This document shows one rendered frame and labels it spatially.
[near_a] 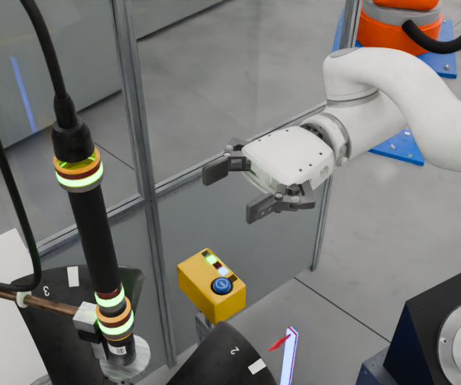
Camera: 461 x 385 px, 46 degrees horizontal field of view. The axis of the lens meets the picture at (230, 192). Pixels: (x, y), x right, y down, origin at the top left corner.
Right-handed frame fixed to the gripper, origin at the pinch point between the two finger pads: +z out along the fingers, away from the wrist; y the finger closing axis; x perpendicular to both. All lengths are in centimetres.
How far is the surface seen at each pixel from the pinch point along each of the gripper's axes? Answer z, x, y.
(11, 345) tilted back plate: 30, -45, 30
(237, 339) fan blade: -5.2, -45.1, 4.3
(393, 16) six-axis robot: -304, -130, 189
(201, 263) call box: -17, -58, 34
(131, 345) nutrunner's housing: 18.3, -15.7, -2.0
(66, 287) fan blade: 19.5, -23.5, 18.8
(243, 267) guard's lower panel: -62, -129, 71
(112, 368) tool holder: 21.3, -19.7, -1.0
